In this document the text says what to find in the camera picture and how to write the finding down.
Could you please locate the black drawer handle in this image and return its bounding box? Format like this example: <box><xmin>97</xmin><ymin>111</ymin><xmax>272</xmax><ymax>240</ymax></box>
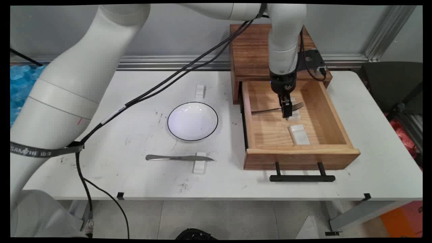
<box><xmin>269</xmin><ymin>162</ymin><xmax>336</xmax><ymax>183</ymax></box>

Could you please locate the grey metal frame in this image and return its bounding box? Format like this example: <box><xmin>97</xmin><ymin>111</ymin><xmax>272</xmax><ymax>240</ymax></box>
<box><xmin>397</xmin><ymin>111</ymin><xmax>423</xmax><ymax>156</ymax></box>

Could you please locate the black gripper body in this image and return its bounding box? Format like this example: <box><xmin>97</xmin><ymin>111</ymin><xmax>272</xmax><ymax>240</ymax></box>
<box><xmin>269</xmin><ymin>70</ymin><xmax>297</xmax><ymax>99</ymax></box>

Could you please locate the white plate with black rim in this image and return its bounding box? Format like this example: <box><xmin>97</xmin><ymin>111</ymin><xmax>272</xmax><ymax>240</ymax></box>
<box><xmin>167</xmin><ymin>102</ymin><xmax>219</xmax><ymax>142</ymax></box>

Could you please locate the black object on floor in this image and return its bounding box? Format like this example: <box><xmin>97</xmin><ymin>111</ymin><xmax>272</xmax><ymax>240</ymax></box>
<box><xmin>175</xmin><ymin>228</ymin><xmax>218</xmax><ymax>240</ymax></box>

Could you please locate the dark wooden cabinet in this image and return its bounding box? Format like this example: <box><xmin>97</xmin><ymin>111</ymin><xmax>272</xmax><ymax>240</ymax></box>
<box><xmin>229</xmin><ymin>24</ymin><xmax>333</xmax><ymax>105</ymax></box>

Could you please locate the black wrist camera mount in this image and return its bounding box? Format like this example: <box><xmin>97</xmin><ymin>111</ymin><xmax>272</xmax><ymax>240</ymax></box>
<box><xmin>297</xmin><ymin>49</ymin><xmax>327</xmax><ymax>81</ymax></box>

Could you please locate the grey table leg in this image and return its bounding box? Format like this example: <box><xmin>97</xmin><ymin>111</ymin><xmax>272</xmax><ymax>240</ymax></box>
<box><xmin>69</xmin><ymin>200</ymin><xmax>89</xmax><ymax>232</ymax></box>
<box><xmin>326</xmin><ymin>201</ymin><xmax>414</xmax><ymax>233</ymax></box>

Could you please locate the silver metal knife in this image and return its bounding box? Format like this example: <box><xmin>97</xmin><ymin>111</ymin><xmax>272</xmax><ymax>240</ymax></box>
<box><xmin>145</xmin><ymin>155</ymin><xmax>214</xmax><ymax>161</ymax></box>

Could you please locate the horizontal aluminium rail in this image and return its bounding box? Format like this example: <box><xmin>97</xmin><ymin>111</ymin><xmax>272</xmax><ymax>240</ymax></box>
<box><xmin>10</xmin><ymin>54</ymin><xmax>368</xmax><ymax>71</ymax></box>

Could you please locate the black printed velcro strap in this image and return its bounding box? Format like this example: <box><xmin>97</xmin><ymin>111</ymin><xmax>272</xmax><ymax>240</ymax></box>
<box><xmin>10</xmin><ymin>141</ymin><xmax>85</xmax><ymax>158</ymax></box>

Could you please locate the slanted aluminium post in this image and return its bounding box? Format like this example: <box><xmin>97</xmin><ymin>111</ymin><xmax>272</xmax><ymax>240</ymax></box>
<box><xmin>364</xmin><ymin>5</ymin><xmax>417</xmax><ymax>62</ymax></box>

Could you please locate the silver metal fork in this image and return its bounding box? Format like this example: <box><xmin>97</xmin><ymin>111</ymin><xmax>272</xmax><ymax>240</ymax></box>
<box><xmin>251</xmin><ymin>103</ymin><xmax>305</xmax><ymax>116</ymax></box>

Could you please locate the black cable with connector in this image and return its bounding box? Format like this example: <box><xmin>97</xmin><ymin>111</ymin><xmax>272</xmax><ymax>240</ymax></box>
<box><xmin>75</xmin><ymin>3</ymin><xmax>327</xmax><ymax>237</ymax></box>

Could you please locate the light wooden drawer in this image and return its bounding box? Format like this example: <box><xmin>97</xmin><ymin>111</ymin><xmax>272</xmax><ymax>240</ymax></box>
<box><xmin>241</xmin><ymin>80</ymin><xmax>361</xmax><ymax>170</ymax></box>

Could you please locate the orange box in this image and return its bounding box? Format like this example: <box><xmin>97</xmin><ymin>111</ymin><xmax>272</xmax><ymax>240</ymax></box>
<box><xmin>380</xmin><ymin>201</ymin><xmax>423</xmax><ymax>238</ymax></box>

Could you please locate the blue bubble wrap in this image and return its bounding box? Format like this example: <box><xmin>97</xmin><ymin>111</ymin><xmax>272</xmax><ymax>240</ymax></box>
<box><xmin>10</xmin><ymin>64</ymin><xmax>48</xmax><ymax>127</ymax></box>

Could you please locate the red bag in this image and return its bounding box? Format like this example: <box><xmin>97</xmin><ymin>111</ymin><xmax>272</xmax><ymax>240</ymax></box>
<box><xmin>385</xmin><ymin>113</ymin><xmax>423</xmax><ymax>169</ymax></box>

